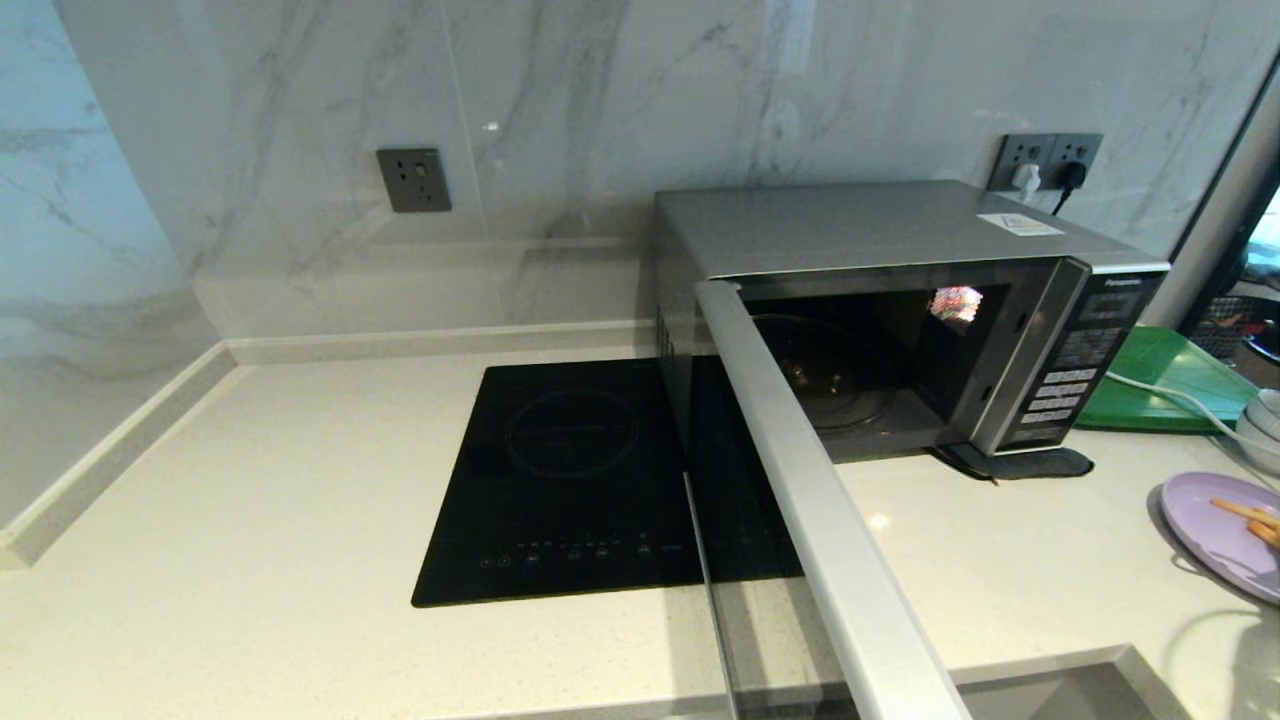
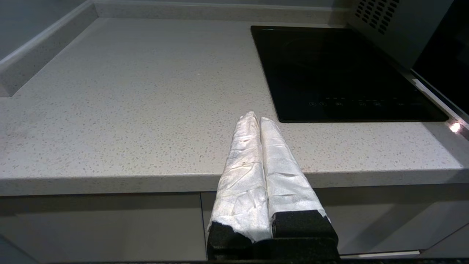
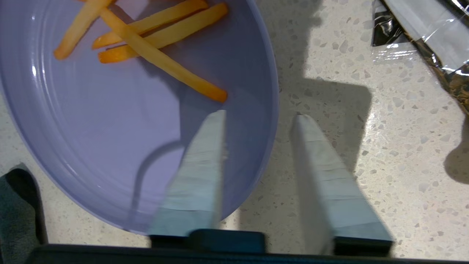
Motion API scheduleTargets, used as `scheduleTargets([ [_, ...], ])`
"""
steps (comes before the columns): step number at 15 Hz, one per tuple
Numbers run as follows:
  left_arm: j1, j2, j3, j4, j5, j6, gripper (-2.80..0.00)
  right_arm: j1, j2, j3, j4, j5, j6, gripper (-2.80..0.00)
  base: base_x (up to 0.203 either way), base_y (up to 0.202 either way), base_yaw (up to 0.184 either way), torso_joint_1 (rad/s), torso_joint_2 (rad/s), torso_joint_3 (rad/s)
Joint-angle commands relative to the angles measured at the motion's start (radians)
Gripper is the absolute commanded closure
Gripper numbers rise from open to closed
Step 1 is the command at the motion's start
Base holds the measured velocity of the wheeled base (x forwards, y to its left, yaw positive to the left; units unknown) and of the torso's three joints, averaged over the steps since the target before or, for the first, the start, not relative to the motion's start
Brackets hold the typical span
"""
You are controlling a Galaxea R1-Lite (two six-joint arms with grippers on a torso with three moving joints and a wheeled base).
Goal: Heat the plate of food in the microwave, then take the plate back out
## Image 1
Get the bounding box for black glass microwave door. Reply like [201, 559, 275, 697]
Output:
[683, 280, 973, 720]

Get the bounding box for purple plastic plate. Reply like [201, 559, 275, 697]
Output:
[1160, 472, 1280, 606]

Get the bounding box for glass microwave turntable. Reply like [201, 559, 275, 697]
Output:
[752, 315, 898, 433]

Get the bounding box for silver microwave oven body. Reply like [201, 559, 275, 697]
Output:
[652, 180, 1171, 466]

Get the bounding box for black induction cooktop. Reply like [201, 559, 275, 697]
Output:
[411, 357, 706, 608]

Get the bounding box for black cloth pad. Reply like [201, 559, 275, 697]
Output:
[932, 445, 1095, 484]

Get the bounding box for white paper label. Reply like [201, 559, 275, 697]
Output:
[977, 212, 1066, 238]

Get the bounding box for black power plug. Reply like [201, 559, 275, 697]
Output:
[1052, 160, 1090, 216]

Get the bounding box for green plastic cutting board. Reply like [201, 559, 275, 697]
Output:
[1075, 325, 1261, 434]

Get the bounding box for white stacked bowls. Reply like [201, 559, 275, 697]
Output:
[1235, 388, 1280, 479]

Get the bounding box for grey single wall socket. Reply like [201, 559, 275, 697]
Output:
[376, 148, 453, 214]

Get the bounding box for grey double wall socket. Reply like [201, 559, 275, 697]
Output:
[990, 133, 1105, 194]

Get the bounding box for white power cable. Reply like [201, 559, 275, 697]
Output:
[1103, 370, 1251, 446]

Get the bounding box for black wire basket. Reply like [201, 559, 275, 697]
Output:
[1188, 295, 1266, 361]

